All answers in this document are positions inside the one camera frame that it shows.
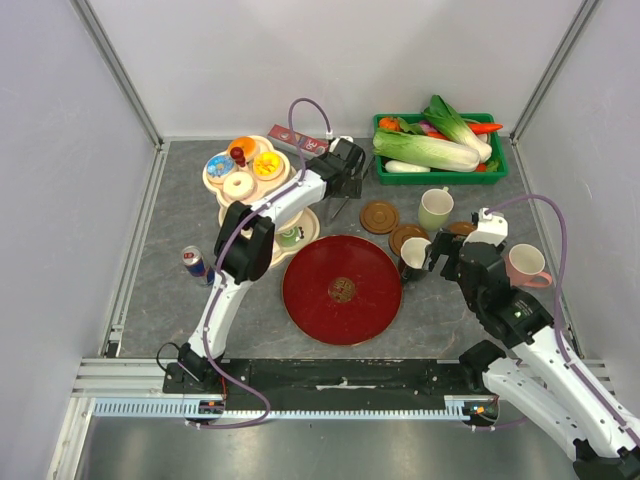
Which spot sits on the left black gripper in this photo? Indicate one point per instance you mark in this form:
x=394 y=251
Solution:
x=358 y=171

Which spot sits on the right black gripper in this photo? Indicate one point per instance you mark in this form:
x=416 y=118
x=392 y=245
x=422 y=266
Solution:
x=443 y=239

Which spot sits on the metal tongs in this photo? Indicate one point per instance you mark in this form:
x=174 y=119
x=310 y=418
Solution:
x=336 y=210

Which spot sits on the black and white mug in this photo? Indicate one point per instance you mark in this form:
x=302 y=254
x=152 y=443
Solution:
x=413 y=258

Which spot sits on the light green mug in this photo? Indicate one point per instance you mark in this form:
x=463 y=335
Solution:
x=435 y=207

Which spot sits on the yellow donut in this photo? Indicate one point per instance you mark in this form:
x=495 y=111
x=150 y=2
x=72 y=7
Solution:
x=267 y=166

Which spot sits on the green swirl roll cake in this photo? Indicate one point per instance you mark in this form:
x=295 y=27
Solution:
x=291 y=237

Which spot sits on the orange donut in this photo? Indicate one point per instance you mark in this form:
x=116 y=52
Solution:
x=247 y=144

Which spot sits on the white donut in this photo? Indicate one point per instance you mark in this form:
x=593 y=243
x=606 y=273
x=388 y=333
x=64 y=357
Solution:
x=239 y=186

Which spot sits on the blue donut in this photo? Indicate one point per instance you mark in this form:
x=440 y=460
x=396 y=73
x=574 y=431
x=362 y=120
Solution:
x=219 y=166

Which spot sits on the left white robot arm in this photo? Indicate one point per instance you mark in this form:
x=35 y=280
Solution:
x=243 y=248

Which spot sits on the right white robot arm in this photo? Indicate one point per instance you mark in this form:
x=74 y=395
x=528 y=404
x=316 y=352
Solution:
x=529 y=364

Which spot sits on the brown wooden coaster right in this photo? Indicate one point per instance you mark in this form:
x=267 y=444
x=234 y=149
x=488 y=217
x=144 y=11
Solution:
x=461 y=228

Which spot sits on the brown wooden coaster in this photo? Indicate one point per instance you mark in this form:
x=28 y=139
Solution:
x=461 y=228
x=379 y=217
x=403 y=232

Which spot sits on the red rectangular box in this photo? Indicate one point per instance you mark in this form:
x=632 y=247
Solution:
x=282 y=138

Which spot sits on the green plastic basket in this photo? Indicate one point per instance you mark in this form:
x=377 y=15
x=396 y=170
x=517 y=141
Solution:
x=498 y=168

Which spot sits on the brown wooden coaster middle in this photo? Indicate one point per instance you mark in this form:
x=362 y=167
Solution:
x=403 y=232

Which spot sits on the white radish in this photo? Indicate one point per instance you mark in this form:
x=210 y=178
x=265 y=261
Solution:
x=395 y=166

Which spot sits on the brown wooden coaster left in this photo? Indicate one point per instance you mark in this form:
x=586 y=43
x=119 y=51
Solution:
x=379 y=217

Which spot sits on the orange pumpkin toy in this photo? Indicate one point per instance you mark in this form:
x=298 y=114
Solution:
x=389 y=123

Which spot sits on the pink mug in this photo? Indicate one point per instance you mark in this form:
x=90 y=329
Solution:
x=525 y=267

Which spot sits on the napa cabbage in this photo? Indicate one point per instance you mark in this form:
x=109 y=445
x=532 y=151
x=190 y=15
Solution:
x=425 y=151

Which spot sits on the purple onion toy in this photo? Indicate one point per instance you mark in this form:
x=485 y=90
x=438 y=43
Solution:
x=427 y=127

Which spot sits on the cream three-tier dessert stand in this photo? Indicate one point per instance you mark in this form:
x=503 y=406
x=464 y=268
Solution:
x=307 y=219

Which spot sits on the red round tray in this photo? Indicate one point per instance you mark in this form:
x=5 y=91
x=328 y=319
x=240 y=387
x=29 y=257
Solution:
x=342 y=290

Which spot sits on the bok choy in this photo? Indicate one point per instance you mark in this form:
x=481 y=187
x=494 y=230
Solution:
x=448 y=122

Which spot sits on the red chili pepper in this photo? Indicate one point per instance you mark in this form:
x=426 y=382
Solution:
x=484 y=128

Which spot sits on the red bull can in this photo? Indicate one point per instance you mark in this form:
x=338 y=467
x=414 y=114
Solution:
x=197 y=266

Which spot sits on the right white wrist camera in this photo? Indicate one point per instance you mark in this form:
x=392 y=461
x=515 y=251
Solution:
x=491 y=228

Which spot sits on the white slotted cable duct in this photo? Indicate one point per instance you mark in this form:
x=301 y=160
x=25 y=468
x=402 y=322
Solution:
x=453 y=410

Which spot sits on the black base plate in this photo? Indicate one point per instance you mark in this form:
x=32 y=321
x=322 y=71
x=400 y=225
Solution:
x=334 y=385

